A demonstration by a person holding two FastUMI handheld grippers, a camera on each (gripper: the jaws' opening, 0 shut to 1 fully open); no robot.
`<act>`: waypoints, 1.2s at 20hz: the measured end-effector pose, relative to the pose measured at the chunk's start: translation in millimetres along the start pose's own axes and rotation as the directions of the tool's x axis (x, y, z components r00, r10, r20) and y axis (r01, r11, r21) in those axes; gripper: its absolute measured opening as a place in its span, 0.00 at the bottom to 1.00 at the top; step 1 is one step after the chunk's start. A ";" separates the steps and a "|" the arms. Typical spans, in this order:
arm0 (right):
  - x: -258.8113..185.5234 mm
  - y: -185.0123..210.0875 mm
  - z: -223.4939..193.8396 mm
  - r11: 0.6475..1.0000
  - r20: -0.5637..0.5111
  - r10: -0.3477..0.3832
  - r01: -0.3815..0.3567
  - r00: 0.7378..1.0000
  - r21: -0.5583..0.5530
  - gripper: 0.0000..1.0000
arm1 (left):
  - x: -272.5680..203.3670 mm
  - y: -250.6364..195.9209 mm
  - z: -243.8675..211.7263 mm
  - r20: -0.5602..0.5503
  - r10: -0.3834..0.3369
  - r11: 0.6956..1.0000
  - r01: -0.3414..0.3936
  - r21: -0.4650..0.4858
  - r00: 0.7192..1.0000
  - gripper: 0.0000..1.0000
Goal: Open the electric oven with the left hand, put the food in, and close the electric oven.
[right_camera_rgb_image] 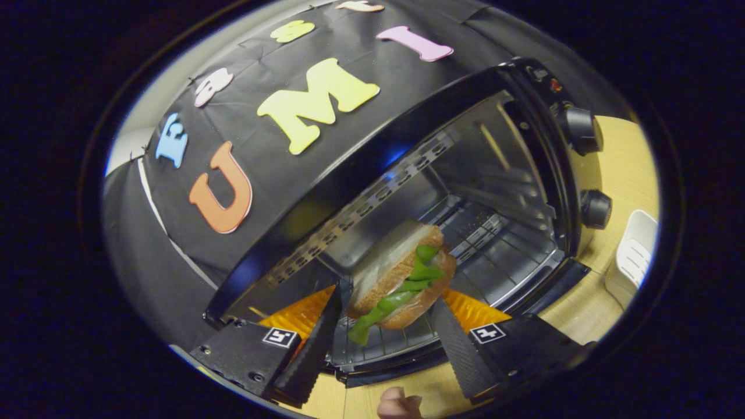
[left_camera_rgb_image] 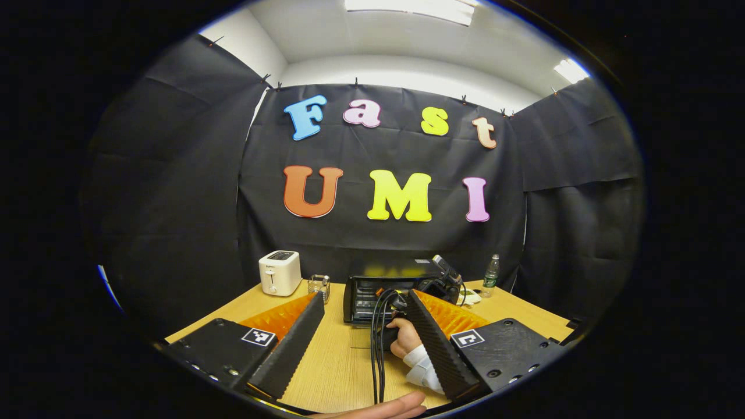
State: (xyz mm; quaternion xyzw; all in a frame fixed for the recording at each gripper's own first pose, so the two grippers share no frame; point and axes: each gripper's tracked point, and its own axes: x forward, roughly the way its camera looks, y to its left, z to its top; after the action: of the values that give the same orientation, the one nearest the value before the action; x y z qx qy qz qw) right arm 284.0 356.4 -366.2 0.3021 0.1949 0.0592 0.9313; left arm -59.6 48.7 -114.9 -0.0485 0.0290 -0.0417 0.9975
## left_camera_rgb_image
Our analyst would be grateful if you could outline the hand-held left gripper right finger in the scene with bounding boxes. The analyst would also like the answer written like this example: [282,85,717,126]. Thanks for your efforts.
[406,289,568,403]

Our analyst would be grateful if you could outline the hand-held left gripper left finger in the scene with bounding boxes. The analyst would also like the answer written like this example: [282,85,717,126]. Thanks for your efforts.
[165,291,326,401]

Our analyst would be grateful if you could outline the black electric oven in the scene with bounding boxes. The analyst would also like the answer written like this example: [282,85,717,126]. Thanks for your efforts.
[343,258,466,325]

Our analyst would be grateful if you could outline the clear plastic water bottle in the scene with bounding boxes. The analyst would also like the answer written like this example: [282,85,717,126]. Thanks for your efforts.
[481,253,501,299]

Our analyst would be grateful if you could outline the clear glass holder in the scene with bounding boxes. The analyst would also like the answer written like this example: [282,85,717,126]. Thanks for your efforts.
[307,274,331,304]

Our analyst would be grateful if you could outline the white toaster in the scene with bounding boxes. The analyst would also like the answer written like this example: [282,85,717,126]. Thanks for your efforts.
[258,250,303,297]

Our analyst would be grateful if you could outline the black backdrop cloth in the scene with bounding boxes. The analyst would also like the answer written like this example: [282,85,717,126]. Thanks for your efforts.
[84,34,644,341]

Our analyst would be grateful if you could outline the ceiling light panel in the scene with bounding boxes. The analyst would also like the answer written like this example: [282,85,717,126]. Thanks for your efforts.
[553,58,591,85]

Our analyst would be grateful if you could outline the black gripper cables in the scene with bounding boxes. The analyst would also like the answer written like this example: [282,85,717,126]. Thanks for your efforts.
[370,289,408,404]

